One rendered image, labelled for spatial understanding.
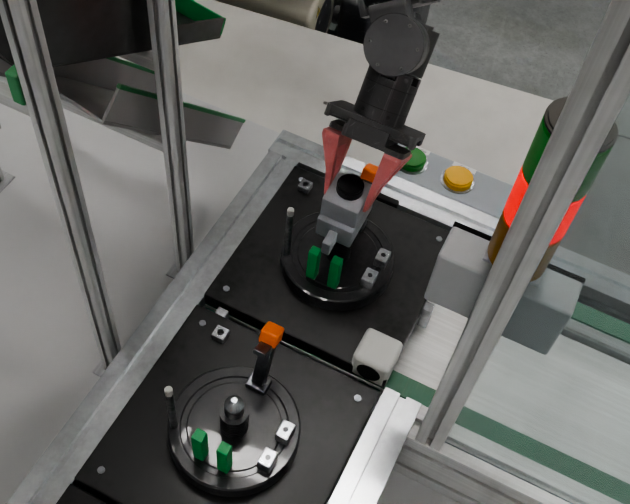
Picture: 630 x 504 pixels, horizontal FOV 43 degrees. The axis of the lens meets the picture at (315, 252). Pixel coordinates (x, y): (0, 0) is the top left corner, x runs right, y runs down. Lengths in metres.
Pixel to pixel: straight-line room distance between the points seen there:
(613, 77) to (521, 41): 2.51
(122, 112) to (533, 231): 0.46
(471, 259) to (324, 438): 0.29
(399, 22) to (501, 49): 2.18
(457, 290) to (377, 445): 0.26
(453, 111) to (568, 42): 1.71
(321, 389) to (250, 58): 0.69
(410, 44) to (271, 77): 0.64
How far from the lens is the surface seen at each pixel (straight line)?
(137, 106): 0.88
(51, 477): 0.90
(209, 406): 0.87
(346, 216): 0.87
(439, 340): 1.02
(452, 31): 2.96
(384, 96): 0.84
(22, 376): 1.07
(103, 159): 1.26
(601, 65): 0.48
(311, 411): 0.89
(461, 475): 0.94
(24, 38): 0.63
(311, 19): 1.62
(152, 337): 0.96
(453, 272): 0.70
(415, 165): 1.12
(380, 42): 0.77
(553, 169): 0.54
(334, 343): 0.94
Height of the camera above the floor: 1.78
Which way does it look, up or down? 54 degrees down
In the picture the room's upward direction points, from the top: 7 degrees clockwise
